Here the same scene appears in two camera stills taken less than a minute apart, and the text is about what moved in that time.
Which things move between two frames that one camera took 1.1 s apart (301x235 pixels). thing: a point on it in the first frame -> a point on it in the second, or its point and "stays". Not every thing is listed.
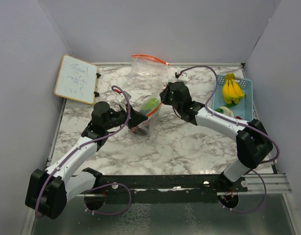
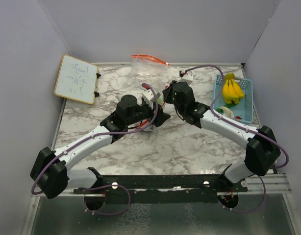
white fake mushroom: [227, 111] stays
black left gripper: [136, 118] -> [160, 116]
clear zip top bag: [145, 68] stays
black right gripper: [164, 94] stays
